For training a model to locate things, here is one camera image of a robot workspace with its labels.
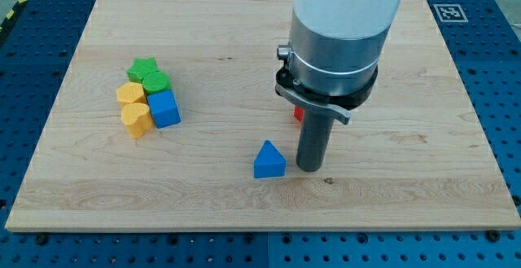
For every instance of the wooden board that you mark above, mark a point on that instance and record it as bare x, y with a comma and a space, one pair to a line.
413, 157

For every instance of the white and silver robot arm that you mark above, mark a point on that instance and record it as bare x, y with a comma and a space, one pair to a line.
330, 65

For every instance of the yellow heart block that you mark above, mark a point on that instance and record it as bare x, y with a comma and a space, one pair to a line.
137, 119

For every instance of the yellow hexagon block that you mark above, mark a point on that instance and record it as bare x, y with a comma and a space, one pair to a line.
130, 92

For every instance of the green cylinder block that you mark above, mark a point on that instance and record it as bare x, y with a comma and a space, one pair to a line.
156, 82

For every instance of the blue triangle block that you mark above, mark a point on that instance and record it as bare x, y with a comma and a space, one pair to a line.
269, 162

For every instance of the red block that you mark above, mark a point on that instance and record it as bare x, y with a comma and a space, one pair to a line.
298, 114

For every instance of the white fiducial marker tag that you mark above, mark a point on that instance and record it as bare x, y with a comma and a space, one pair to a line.
450, 13

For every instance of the blue cube block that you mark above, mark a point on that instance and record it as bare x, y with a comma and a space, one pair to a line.
164, 109

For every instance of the black tool mount with lever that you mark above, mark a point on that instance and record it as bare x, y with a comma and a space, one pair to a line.
336, 107

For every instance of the green star block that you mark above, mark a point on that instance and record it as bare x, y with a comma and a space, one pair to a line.
141, 68

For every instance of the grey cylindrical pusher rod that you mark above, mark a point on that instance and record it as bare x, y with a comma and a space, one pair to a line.
314, 137

